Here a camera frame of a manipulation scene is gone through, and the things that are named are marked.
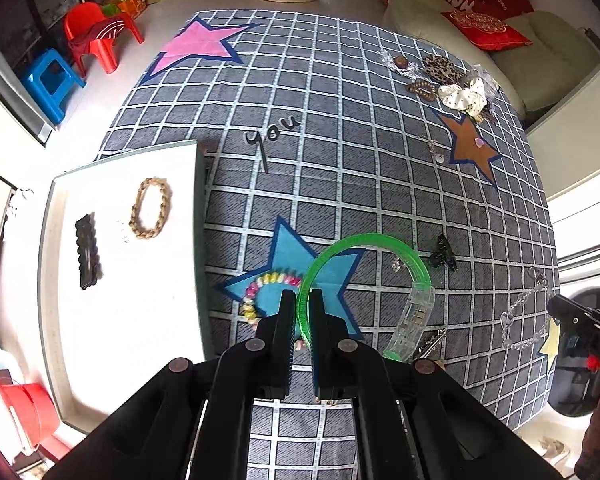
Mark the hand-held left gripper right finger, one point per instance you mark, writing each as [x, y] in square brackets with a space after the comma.
[316, 322]

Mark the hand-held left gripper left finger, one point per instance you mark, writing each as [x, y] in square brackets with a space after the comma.
[290, 322]

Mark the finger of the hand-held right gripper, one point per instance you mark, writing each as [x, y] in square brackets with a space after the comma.
[572, 315]

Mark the green translucent bangle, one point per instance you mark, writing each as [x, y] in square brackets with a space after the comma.
[380, 240]

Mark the silver duckbill hair clip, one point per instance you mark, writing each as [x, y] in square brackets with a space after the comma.
[432, 344]

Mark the black claw hair clip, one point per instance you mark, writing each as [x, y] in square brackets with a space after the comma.
[440, 255]

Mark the white shallow tray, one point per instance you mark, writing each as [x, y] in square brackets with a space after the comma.
[145, 285]

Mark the white washing machine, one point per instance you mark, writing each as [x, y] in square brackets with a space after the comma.
[577, 282]

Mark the beige slipper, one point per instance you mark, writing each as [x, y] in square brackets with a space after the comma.
[555, 450]

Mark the grey checked star blanket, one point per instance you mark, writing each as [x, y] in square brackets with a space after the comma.
[355, 160]

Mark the small pink heart charm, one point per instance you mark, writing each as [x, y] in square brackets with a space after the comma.
[478, 142]

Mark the black scalloped hair clip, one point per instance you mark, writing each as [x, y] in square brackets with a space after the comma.
[87, 255]

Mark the white polka dot scrunchie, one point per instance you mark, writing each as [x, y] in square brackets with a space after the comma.
[460, 95]

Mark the clear plastic packet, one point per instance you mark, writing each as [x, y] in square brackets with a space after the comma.
[482, 74]

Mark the red plastic bucket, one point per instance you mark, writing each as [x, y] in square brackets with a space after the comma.
[27, 410]

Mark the leopard print scrunchie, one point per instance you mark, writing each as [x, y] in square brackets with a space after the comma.
[437, 67]

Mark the pale blue basin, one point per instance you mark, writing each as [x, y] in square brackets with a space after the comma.
[0, 362]

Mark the white crumpled cloth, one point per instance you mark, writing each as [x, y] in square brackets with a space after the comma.
[19, 200]

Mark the red patterned cushion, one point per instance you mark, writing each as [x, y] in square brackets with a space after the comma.
[485, 30]

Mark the blue plastic stool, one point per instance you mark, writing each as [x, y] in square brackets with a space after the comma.
[50, 77]

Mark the red plastic chair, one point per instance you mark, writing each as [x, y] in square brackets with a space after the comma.
[92, 30]

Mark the orange box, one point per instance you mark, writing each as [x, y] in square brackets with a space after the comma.
[132, 5]

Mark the grey metal cabinet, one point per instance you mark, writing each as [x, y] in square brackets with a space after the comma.
[10, 80]

